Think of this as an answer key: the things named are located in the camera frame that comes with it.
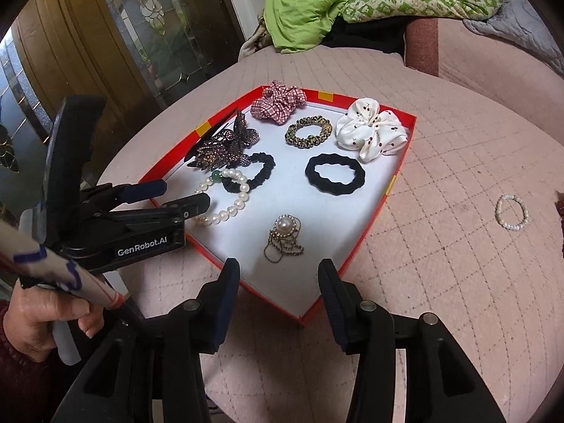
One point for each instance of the leopard print scrunchie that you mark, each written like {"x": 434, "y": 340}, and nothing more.
{"x": 293, "y": 139}

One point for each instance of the red cardboard box tray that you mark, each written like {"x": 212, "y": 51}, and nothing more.
{"x": 343, "y": 220}

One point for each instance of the person's left forearm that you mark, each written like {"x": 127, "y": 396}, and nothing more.
{"x": 17, "y": 383}

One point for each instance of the red plaid scrunchie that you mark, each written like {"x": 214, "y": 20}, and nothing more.
{"x": 277, "y": 101}

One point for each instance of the leaded glass door panel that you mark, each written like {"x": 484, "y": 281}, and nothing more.
{"x": 176, "y": 22}

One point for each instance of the white cherry print scrunchie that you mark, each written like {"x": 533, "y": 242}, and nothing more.
{"x": 374, "y": 136}

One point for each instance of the thin black scrunchie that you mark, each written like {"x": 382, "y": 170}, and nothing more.
{"x": 266, "y": 163}

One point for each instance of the pink bolster pillow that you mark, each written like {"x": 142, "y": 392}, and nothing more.
{"x": 484, "y": 66}

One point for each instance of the green blanket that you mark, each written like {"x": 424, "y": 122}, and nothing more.
{"x": 308, "y": 0}

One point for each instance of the grey quilt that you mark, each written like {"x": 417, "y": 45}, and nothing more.
{"x": 528, "y": 22}

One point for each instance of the wooden door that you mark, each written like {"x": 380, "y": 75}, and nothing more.
{"x": 75, "y": 39}

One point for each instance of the white marked paper tube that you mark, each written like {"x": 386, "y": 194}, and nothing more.
{"x": 53, "y": 264}

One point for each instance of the beige cloth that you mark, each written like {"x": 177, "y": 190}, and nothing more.
{"x": 255, "y": 42}

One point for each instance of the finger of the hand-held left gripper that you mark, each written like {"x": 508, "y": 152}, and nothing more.
{"x": 145, "y": 189}
{"x": 189, "y": 205}

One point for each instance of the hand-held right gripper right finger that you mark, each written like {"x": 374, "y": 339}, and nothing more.
{"x": 335, "y": 308}

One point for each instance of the person's left hand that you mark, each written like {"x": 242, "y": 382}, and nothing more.
{"x": 39, "y": 317}

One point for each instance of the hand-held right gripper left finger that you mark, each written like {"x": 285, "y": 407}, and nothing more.
{"x": 222, "y": 308}

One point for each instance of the black cloth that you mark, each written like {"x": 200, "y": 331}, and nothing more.
{"x": 365, "y": 37}

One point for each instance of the brown butterfly hair clip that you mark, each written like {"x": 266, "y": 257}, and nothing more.
{"x": 229, "y": 145}

